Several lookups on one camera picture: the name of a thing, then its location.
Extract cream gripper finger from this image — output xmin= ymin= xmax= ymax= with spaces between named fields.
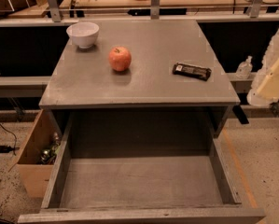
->
xmin=256 ymin=42 xmax=279 ymax=102

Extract red apple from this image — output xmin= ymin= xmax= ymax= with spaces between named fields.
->
xmin=108 ymin=47 xmax=132 ymax=72

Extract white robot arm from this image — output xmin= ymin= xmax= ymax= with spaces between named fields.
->
xmin=247 ymin=29 xmax=279 ymax=106

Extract open grey top drawer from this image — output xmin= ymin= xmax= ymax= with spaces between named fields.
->
xmin=17 ymin=110 xmax=267 ymax=224

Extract clear sanitizer bottle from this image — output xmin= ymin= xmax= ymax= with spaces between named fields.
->
xmin=235 ymin=56 xmax=253 ymax=79

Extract black snack bar wrapper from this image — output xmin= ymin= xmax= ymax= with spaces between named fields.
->
xmin=173 ymin=63 xmax=212 ymax=81

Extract white bowl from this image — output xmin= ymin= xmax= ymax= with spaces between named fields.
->
xmin=66 ymin=22 xmax=99 ymax=49

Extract grey cabinet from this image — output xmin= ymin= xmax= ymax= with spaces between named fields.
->
xmin=39 ymin=20 xmax=240 ymax=131

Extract items inside cardboard box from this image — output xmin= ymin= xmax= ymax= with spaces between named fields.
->
xmin=39 ymin=133 xmax=61 ymax=165

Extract cardboard box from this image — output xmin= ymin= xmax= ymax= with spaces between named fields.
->
xmin=12 ymin=110 xmax=62 ymax=198

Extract metal railing frame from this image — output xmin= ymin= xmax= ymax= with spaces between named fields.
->
xmin=0 ymin=0 xmax=279 ymax=26

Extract black power adapter with cable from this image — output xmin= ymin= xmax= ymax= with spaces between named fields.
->
xmin=0 ymin=123 xmax=19 ymax=154

